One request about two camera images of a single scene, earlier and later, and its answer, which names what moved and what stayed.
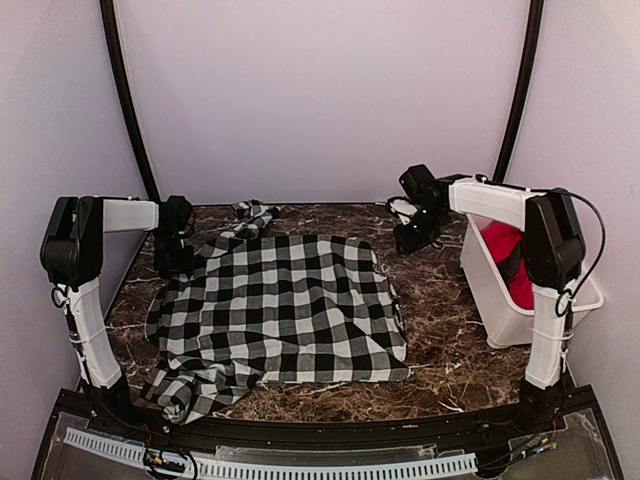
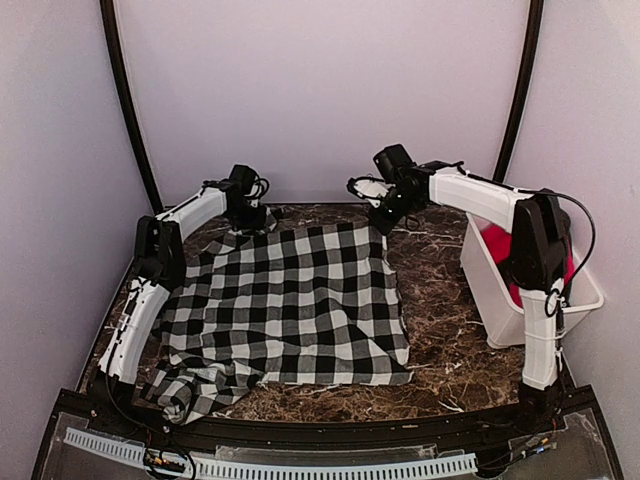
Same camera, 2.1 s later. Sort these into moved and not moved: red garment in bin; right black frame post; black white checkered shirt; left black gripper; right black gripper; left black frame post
Moved: right black gripper; left black gripper
Not moved: right black frame post; red garment in bin; black white checkered shirt; left black frame post
